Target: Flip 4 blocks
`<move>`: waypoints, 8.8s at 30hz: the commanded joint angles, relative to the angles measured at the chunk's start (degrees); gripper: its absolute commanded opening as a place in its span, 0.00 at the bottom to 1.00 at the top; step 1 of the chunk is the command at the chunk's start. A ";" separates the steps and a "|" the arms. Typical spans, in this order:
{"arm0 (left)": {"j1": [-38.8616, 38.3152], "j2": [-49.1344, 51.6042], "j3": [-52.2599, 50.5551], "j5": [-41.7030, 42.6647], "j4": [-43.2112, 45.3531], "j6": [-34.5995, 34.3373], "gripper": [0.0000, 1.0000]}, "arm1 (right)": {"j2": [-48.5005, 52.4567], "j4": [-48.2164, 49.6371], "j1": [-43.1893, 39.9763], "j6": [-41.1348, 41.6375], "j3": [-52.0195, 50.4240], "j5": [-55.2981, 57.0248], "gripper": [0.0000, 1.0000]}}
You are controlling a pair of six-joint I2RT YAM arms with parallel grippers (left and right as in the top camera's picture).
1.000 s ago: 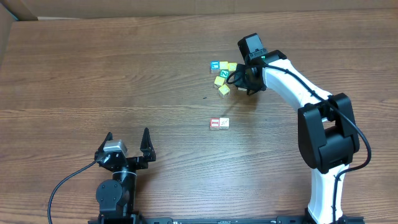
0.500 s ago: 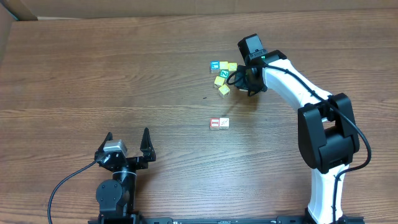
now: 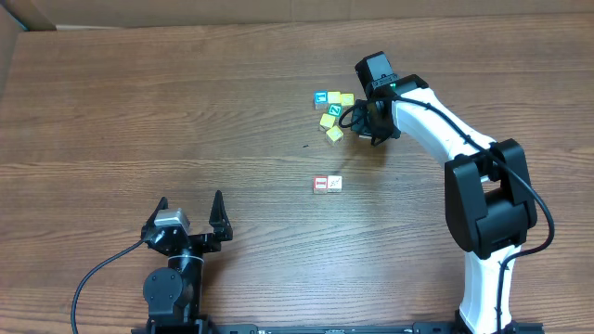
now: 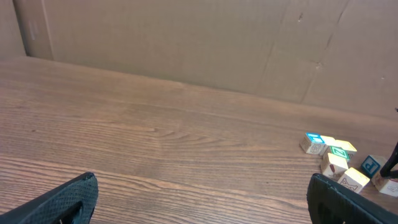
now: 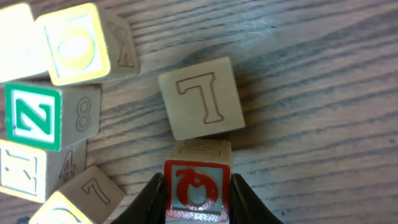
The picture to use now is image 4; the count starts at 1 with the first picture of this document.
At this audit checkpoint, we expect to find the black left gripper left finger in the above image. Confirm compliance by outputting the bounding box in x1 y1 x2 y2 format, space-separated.
1 172 99 224

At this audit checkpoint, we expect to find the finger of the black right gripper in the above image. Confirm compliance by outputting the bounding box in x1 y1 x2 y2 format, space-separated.
380 143 398 179

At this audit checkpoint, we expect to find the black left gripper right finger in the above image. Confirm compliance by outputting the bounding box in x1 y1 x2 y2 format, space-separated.
307 173 397 224

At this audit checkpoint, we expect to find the red letter wooden block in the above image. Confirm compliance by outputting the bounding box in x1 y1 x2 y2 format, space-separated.
371 172 398 197

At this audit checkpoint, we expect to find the plain cream wooden block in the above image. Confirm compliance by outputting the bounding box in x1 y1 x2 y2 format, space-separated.
361 155 387 179

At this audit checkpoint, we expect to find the yellow wooden block lower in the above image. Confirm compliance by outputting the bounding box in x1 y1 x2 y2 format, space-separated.
338 167 370 194

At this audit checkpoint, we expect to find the yellow wooden block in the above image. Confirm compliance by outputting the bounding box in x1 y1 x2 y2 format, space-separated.
319 135 336 156
335 139 357 159
320 153 348 180
338 167 370 194

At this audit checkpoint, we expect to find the yellow wooden block upper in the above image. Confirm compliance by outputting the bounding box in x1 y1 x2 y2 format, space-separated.
320 153 348 180

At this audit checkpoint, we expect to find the green letter wooden block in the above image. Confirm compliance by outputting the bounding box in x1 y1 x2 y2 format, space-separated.
322 146 350 162

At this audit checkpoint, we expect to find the blue letter wooden block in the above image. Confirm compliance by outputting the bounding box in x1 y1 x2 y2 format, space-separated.
299 133 325 155

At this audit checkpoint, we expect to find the yellow wooden block far top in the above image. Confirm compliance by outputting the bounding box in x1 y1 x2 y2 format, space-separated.
335 139 357 159

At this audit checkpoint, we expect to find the yellow wooden block left top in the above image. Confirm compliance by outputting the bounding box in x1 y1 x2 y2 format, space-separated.
319 135 336 156

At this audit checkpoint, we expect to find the brown cardboard backdrop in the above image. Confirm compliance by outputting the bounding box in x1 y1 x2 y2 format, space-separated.
1 0 397 119

